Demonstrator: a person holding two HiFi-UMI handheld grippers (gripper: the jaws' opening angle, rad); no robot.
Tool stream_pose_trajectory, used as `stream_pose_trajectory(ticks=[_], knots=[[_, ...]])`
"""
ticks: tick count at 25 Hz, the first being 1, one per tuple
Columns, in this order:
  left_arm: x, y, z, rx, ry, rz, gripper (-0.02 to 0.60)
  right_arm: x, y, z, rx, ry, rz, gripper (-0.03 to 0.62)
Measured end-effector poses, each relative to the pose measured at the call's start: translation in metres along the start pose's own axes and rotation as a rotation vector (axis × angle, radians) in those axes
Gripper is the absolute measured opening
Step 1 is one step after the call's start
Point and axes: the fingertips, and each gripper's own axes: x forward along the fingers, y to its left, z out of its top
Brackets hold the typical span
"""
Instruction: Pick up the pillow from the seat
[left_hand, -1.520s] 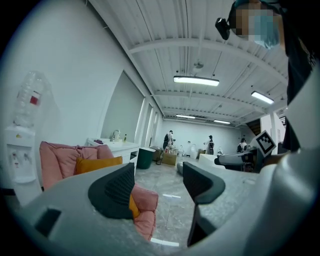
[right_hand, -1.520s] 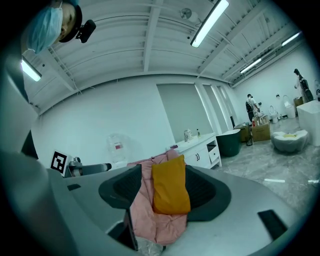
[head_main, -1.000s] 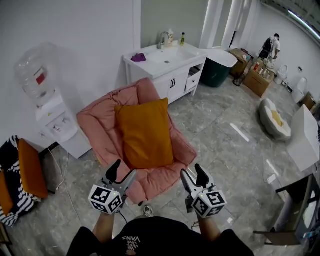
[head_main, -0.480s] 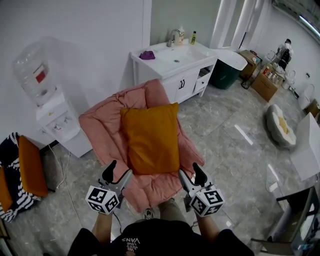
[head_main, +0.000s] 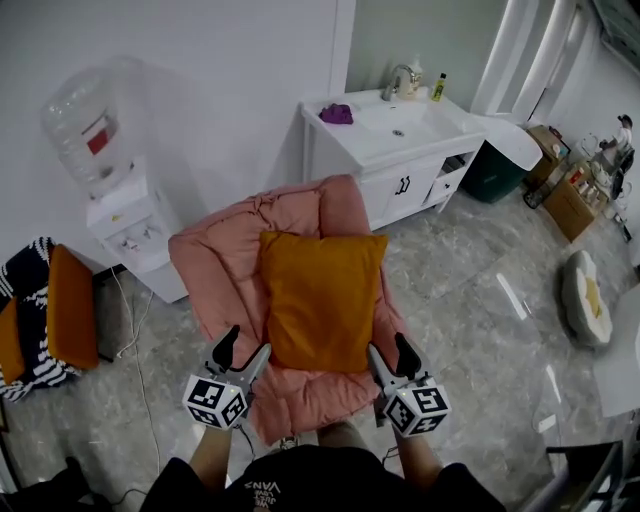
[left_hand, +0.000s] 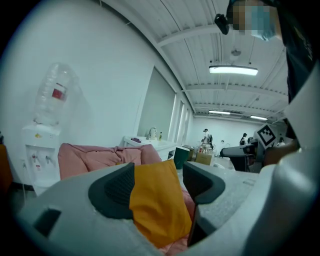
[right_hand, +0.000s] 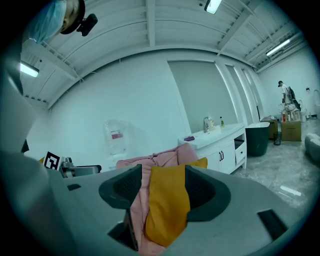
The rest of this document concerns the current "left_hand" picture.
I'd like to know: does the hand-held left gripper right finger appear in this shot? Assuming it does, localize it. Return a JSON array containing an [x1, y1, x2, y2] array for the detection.
[[183, 161, 261, 248]]

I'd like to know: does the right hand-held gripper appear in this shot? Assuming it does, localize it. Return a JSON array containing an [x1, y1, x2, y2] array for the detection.
[[219, 123, 277, 174]]

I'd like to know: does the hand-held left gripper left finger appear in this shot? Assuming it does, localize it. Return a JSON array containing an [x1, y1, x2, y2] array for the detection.
[[15, 161, 166, 256]]

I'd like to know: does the orange fabric pillowcase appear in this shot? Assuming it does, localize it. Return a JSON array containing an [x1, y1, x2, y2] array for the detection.
[[128, 159, 194, 249]]

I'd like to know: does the person's right forearm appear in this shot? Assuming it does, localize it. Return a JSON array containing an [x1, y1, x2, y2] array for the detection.
[[264, 140, 300, 166]]

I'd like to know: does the large cardboard box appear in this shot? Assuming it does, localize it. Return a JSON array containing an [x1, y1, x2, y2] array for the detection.
[[194, 150, 216, 166]]

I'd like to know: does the pink padded armchair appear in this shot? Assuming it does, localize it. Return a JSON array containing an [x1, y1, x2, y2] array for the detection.
[[57, 142, 196, 256]]

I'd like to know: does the low cardboard box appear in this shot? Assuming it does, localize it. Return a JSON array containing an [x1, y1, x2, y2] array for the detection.
[[183, 144, 196, 161]]

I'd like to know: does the dark green tub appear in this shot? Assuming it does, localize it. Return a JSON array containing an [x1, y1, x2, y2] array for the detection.
[[173, 146, 191, 170]]

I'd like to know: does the white water dispenser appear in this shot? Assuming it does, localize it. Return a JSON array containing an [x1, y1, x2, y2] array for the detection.
[[20, 123, 62, 196]]

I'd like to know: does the white vanity cabinet with sink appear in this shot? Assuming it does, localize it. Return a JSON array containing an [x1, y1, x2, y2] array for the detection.
[[122, 135, 180, 162]]

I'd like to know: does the orange seat pad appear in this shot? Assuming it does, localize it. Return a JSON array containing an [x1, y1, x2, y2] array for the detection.
[[0, 143, 14, 194]]

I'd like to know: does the chrome faucet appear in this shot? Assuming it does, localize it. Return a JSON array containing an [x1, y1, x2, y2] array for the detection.
[[145, 127, 158, 141]]

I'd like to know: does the clear water dispenser bottle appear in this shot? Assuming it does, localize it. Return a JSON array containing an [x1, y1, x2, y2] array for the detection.
[[33, 62, 81, 126]]

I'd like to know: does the person's black t-shirt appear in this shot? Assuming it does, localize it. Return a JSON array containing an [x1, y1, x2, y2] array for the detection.
[[274, 0, 320, 104]]

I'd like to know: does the blue face mask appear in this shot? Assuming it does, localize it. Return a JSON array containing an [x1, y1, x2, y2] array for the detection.
[[250, 5, 278, 42]]

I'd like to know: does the person's head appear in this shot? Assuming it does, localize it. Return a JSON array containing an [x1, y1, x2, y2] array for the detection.
[[224, 0, 284, 42]]

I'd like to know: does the black head camera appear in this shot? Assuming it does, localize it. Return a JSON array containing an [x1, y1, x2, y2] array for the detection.
[[214, 13, 231, 36]]

